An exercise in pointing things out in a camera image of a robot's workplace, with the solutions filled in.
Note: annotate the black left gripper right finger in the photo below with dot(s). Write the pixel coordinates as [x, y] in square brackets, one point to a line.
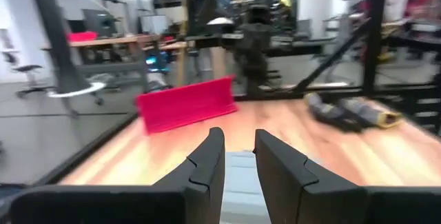
[293, 189]

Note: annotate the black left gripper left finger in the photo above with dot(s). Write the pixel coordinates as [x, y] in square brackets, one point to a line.
[203, 182]

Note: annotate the grey plastic tool case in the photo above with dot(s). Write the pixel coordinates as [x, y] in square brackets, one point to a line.
[241, 189]

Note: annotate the red plastic bin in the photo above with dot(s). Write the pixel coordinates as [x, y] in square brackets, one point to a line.
[186, 105]

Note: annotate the black work glove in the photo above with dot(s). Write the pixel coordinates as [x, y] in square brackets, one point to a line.
[327, 112]

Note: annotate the grey yellow-cuffed work glove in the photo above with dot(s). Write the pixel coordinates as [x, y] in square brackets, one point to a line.
[368, 112]

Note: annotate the wooden background table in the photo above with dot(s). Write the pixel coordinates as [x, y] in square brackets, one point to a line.
[113, 41]

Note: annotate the red background bin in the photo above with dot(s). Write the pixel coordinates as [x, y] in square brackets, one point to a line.
[82, 36]

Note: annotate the black side shelf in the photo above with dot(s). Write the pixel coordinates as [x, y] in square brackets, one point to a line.
[413, 41]

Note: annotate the black office chair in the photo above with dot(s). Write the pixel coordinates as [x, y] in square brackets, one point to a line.
[29, 79]

